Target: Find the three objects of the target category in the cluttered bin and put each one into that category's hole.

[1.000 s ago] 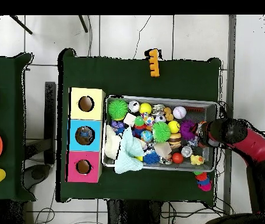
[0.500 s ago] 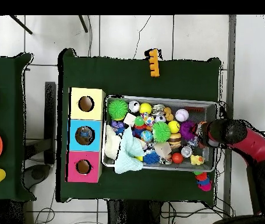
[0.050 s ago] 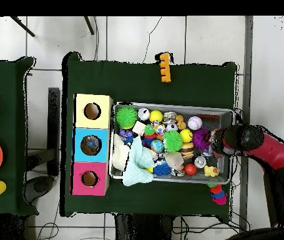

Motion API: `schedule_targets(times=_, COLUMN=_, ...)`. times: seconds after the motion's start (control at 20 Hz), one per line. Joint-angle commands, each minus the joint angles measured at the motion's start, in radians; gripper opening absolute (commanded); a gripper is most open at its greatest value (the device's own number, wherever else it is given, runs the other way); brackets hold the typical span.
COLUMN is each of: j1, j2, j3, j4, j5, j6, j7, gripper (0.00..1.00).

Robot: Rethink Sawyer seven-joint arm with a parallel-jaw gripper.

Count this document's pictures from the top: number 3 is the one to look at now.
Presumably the cream muslin cloth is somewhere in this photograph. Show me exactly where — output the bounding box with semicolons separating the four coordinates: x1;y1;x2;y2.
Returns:
111;134;131;172

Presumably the mint green cloth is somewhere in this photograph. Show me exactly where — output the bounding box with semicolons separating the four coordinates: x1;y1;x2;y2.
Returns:
121;136;157;188

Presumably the green spiky ball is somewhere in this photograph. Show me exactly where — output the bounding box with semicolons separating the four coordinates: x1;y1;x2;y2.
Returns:
163;130;185;153
115;106;139;130

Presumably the clear plastic packet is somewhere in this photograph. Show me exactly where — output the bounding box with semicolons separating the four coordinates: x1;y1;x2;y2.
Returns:
85;139;102;153

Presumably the purple spiky toy with eyes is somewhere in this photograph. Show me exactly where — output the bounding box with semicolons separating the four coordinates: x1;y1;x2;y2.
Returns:
192;129;212;151

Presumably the orange plastic comb toy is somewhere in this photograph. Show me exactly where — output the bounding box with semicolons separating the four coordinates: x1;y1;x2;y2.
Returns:
155;52;172;83

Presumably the wooden box with three holes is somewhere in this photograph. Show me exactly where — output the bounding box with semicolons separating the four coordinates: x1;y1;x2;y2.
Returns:
71;92;114;197

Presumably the clear mesh bin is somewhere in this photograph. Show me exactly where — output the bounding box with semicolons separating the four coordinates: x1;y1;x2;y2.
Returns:
109;102;235;185

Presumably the yellow smiley ball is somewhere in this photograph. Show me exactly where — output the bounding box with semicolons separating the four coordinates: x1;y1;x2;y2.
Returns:
179;129;194;144

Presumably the dark green tablecloth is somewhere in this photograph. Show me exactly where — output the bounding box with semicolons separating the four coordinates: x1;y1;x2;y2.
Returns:
0;56;37;217
61;51;238;221

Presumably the white baseball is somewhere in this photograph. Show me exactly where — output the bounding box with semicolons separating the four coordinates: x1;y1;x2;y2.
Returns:
188;116;203;131

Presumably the black can with silver top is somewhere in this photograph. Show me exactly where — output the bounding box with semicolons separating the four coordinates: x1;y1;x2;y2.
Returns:
193;155;208;169

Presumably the black tripod leg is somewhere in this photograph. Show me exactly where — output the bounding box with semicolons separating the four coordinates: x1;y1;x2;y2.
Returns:
9;16;36;38
84;16;95;36

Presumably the grey floor strip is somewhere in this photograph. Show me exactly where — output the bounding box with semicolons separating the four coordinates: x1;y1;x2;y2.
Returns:
243;16;255;126

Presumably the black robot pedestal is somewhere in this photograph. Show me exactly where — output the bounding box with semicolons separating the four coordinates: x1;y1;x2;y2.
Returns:
114;214;175;240

